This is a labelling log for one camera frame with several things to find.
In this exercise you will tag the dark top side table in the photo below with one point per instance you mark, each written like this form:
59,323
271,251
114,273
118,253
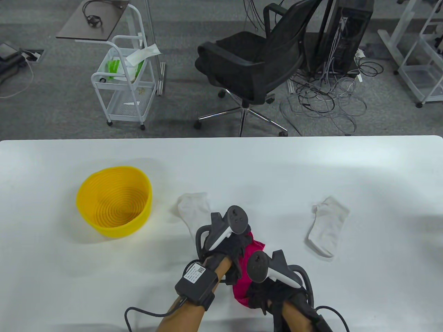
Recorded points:
78,29

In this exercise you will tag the black labelled wrist box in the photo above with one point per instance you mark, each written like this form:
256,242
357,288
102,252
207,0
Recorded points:
197,282

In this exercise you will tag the person's right forearm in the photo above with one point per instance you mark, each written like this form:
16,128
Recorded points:
296,318

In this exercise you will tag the black device on floor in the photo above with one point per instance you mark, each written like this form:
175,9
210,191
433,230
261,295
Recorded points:
7,50

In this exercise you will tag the grey white hand controller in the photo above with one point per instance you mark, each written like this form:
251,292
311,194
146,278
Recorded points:
237,219
258,266

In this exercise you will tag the floor socket box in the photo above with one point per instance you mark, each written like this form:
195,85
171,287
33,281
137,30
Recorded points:
33,55

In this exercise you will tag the white power strip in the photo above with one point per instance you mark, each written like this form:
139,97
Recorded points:
360,53

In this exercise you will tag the grey metal stand post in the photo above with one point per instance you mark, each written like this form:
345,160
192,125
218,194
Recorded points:
161,77

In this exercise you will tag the yellow ribbed basket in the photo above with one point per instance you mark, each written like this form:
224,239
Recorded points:
114,207

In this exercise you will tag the white sock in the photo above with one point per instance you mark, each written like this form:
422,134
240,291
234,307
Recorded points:
193,207
327,224

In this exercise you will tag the black office chair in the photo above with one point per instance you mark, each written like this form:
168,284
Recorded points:
242,65

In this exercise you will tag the green white packet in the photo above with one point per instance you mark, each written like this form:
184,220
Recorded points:
112,67

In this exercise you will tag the grey white left hand controller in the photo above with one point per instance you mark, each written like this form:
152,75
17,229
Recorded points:
237,219

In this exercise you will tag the black plain wrist box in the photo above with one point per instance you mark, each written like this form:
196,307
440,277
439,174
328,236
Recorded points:
323,323

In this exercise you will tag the black computer tower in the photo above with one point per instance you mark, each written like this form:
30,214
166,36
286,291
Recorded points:
349,34

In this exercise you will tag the person's left forearm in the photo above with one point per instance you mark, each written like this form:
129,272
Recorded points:
187,314

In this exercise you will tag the person's left hand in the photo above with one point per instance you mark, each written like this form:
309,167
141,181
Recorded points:
233,249

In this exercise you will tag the person's right hand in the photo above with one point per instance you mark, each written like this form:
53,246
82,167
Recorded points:
273,294

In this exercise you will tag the white desk leg frame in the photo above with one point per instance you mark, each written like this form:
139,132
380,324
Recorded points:
392,43

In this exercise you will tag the grey white right hand controller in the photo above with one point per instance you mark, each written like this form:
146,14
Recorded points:
258,266

